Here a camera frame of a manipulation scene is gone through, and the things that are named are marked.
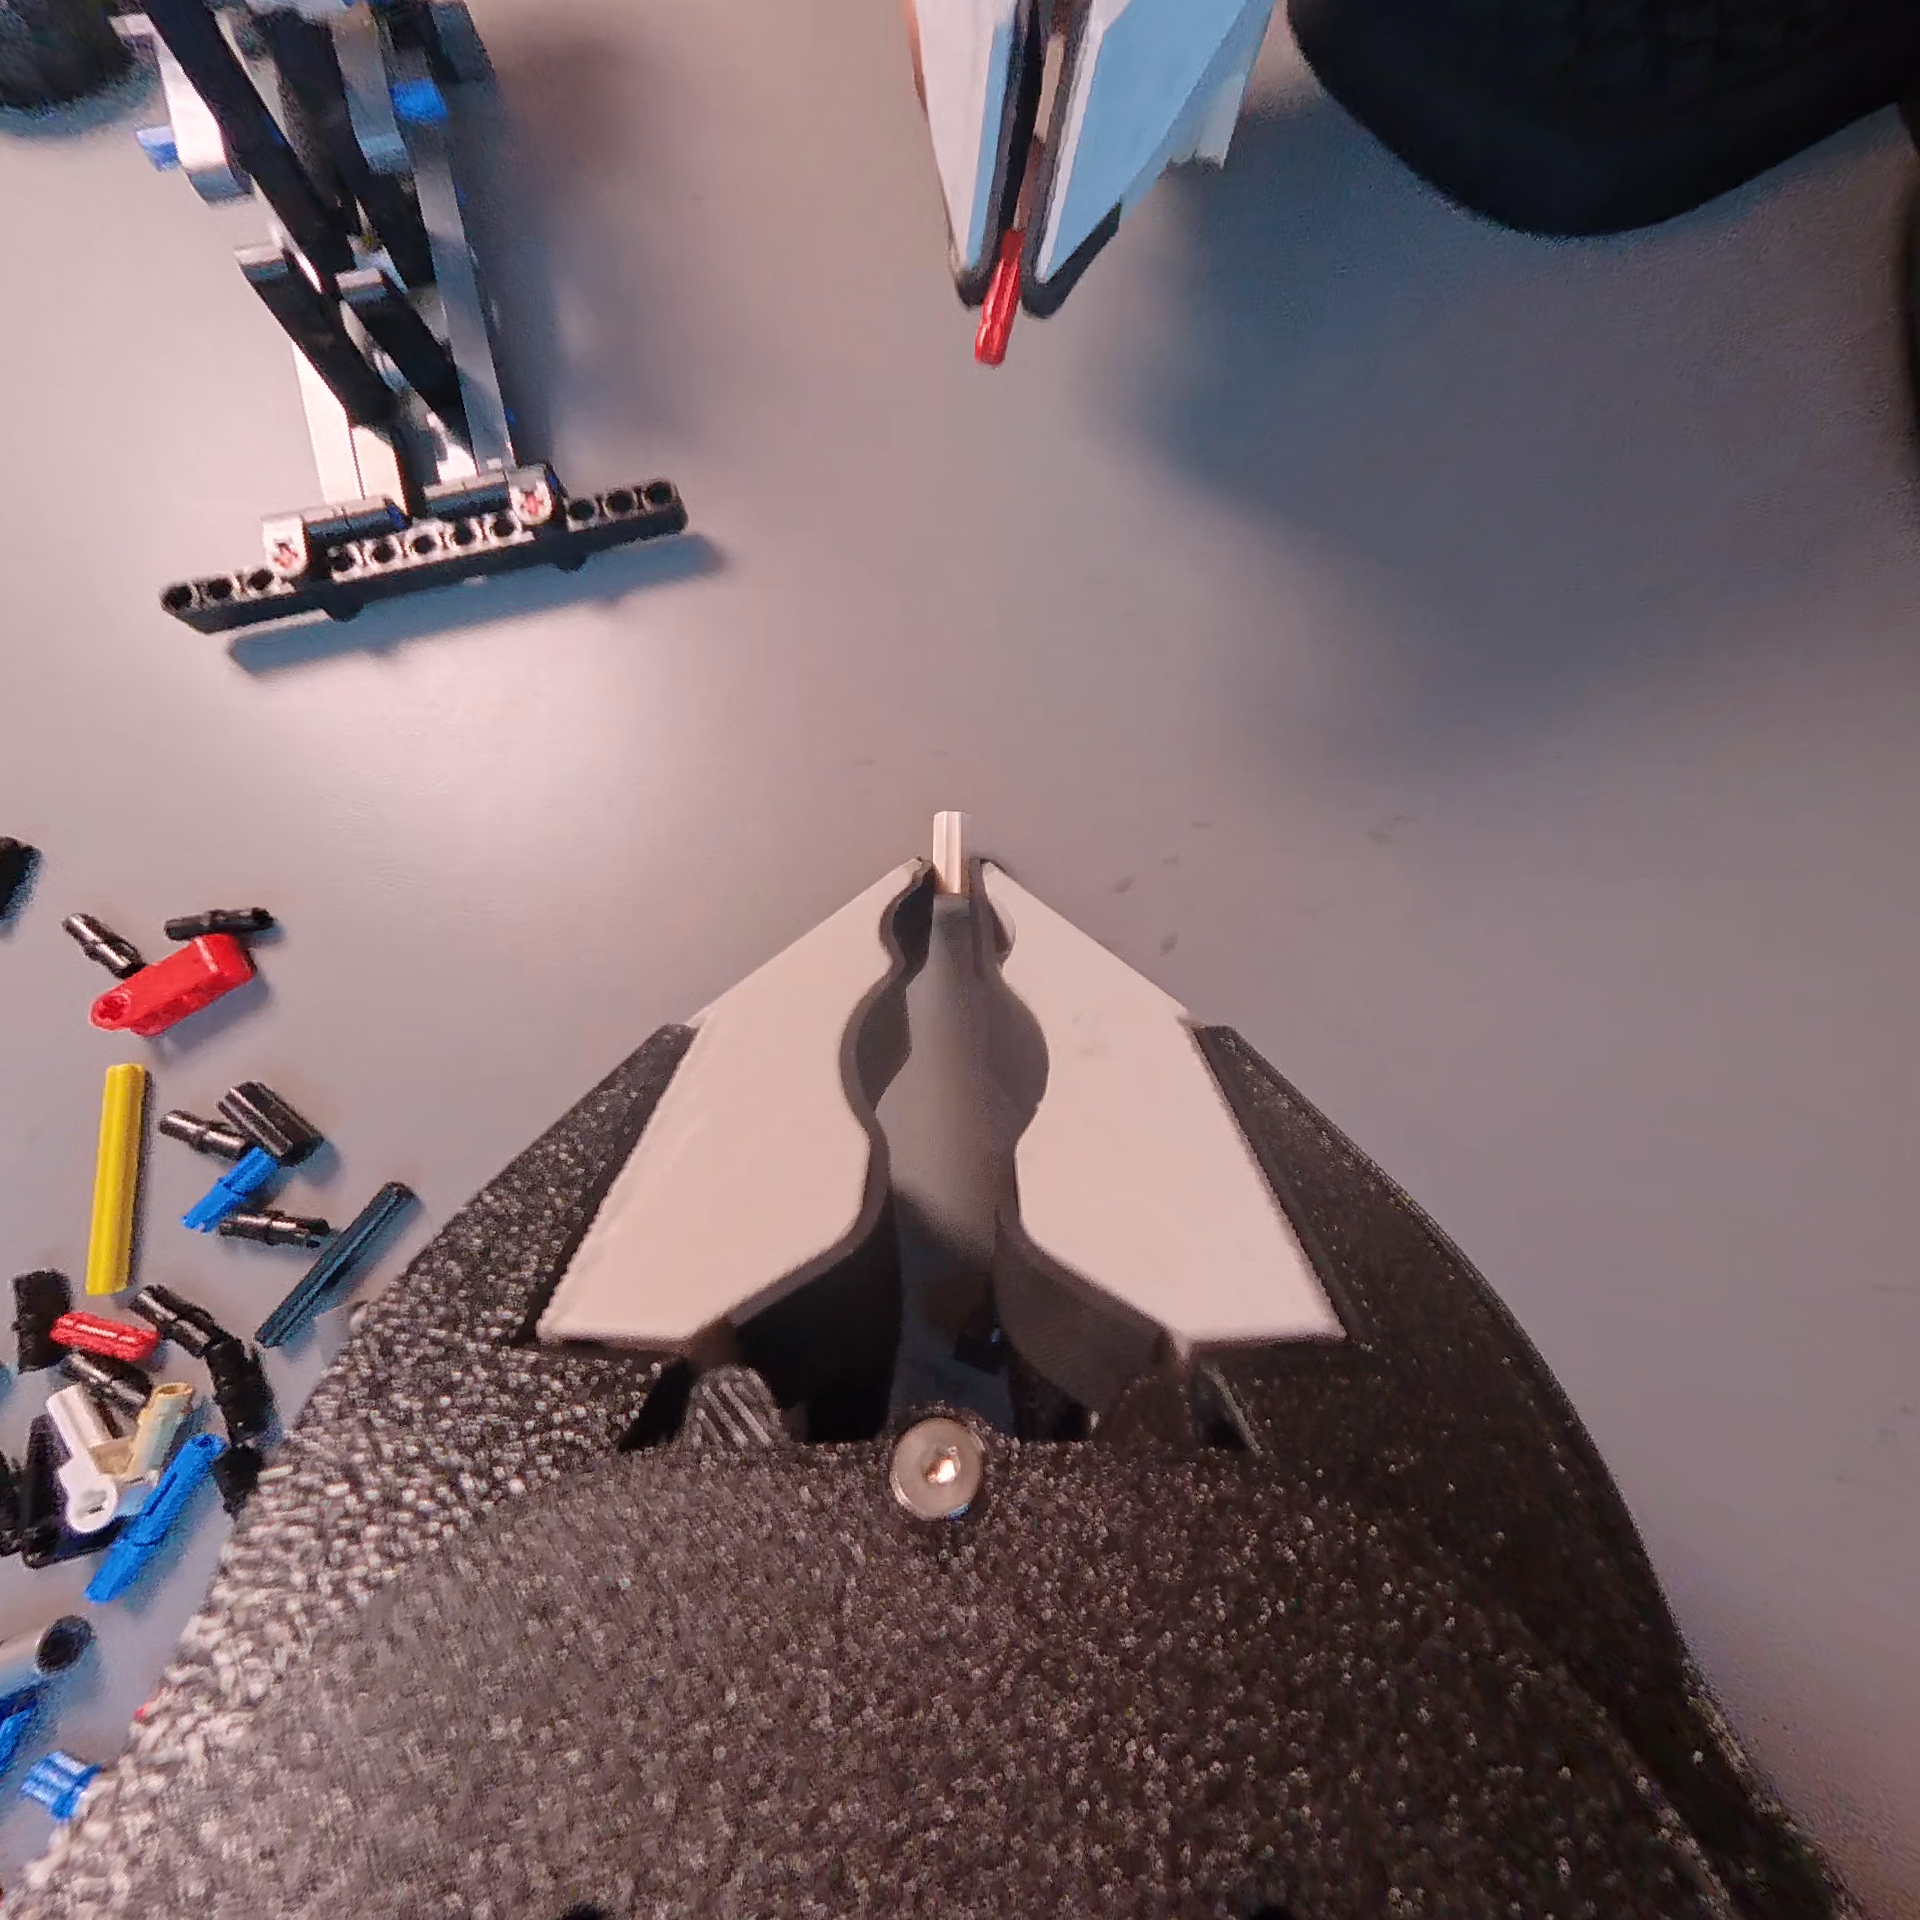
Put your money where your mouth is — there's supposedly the dark rounded object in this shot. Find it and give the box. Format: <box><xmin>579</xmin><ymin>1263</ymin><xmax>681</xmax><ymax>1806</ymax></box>
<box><xmin>1284</xmin><ymin>0</ymin><xmax>1920</xmax><ymax>238</ymax></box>

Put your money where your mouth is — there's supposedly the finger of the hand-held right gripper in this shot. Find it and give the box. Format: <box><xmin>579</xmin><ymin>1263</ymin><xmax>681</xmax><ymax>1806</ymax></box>
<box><xmin>1024</xmin><ymin>0</ymin><xmax>1278</xmax><ymax>323</ymax></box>
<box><xmin>908</xmin><ymin>0</ymin><xmax>1042</xmax><ymax>307</ymax></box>

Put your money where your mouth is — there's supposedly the black building-brick model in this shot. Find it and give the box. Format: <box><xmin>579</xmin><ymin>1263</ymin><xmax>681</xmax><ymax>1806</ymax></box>
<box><xmin>128</xmin><ymin>0</ymin><xmax>694</xmax><ymax>636</ymax></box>

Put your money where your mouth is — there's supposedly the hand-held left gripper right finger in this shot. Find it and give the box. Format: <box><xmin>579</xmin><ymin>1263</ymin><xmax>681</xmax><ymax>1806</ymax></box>
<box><xmin>961</xmin><ymin>862</ymin><xmax>1345</xmax><ymax>1429</ymax></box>

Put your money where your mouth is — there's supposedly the grey desk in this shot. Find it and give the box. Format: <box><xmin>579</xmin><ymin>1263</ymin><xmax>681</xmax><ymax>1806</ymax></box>
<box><xmin>0</xmin><ymin>0</ymin><xmax>1920</xmax><ymax>1920</ymax></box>

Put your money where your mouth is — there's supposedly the pile of small building pieces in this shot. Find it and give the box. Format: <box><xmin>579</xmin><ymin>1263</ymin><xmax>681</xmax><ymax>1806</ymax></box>
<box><xmin>0</xmin><ymin>833</ymin><xmax>422</xmax><ymax>1824</ymax></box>

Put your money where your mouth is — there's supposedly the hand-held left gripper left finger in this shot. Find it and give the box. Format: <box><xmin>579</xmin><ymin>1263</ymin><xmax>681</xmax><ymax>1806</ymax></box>
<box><xmin>536</xmin><ymin>859</ymin><xmax>934</xmax><ymax>1434</ymax></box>

